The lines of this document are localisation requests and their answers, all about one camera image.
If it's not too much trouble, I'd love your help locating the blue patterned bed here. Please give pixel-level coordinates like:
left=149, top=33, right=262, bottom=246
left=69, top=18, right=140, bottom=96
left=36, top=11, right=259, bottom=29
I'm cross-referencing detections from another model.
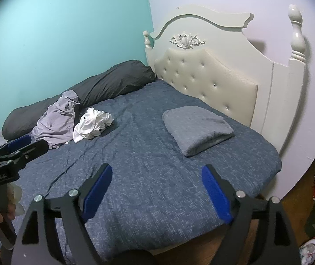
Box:
left=0, top=80, right=282, bottom=265

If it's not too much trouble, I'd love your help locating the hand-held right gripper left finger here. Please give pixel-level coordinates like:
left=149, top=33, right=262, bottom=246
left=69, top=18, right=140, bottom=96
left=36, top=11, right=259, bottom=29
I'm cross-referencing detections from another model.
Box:
left=11, top=163, right=113, bottom=265

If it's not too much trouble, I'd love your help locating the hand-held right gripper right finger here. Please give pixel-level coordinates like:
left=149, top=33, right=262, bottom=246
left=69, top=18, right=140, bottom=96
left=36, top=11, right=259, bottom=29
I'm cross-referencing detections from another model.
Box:
left=202, top=164, right=299, bottom=265

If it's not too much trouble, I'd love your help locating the dark grey long pillow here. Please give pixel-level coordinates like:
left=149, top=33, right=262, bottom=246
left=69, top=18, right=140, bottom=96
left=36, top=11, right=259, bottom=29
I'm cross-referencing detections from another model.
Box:
left=2, top=60, right=157, bottom=141

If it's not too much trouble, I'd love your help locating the white crumpled plastic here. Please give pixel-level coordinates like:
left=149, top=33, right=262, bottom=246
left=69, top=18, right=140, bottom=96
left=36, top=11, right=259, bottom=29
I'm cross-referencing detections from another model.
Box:
left=9, top=184, right=26, bottom=216

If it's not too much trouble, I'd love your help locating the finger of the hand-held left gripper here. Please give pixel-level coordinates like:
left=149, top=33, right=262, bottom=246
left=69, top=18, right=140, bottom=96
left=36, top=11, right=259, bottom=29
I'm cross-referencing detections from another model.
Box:
left=0, top=135, right=32, bottom=158
left=0, top=139, right=49, bottom=172

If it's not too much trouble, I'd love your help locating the cream tufted headboard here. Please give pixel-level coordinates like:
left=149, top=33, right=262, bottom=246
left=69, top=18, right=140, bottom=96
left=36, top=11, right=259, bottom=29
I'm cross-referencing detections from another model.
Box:
left=143, top=4, right=307, bottom=201

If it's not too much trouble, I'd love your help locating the grey knit sweater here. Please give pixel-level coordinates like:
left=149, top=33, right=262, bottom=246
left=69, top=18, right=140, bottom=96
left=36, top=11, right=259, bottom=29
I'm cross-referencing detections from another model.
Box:
left=162, top=105, right=236, bottom=158

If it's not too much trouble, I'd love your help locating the lilac grey shirt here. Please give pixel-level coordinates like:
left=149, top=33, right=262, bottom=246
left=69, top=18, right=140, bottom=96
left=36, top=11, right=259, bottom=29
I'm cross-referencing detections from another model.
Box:
left=32, top=90, right=81, bottom=150

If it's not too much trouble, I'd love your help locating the white shirt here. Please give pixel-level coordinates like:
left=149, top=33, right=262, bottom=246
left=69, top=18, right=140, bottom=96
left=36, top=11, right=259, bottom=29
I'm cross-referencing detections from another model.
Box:
left=73, top=107, right=115, bottom=143

